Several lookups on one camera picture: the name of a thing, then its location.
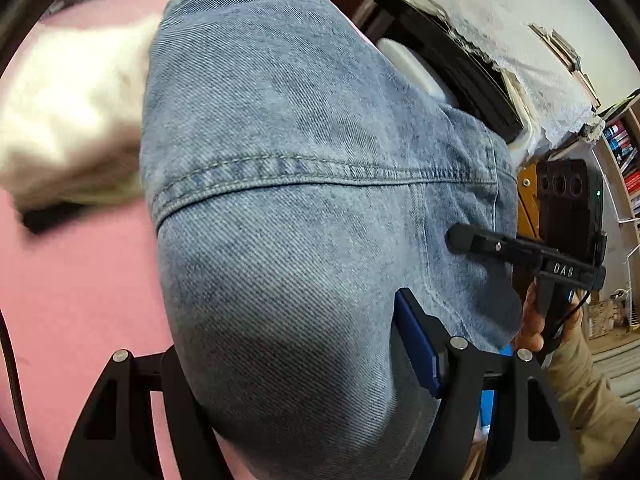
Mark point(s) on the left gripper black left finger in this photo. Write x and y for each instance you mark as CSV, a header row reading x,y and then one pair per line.
x,y
114,436

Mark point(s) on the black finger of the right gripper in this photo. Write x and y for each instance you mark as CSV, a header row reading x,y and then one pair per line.
x,y
467,239

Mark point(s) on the blue denim jeans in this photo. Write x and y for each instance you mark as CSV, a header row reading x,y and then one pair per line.
x,y
296,180

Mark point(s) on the beige sleeve forearm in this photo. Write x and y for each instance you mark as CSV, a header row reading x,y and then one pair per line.
x,y
600,421

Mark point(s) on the stack of folded clothes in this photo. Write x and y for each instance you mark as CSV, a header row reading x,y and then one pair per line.
x,y
71,120

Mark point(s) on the person's right hand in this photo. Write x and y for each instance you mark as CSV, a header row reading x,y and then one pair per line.
x,y
529,335

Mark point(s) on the wooden bookshelf with books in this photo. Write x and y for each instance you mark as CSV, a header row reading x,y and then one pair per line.
x,y
621,137

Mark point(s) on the white lace cover cloth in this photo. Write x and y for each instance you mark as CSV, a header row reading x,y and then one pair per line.
x,y
547,98

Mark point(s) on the pink bed blanket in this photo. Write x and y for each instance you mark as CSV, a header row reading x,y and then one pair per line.
x,y
71,296

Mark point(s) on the dark piano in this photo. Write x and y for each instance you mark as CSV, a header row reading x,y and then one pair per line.
x,y
479,87

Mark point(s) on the white covered stool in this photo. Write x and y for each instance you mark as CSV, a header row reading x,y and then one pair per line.
x,y
417,70

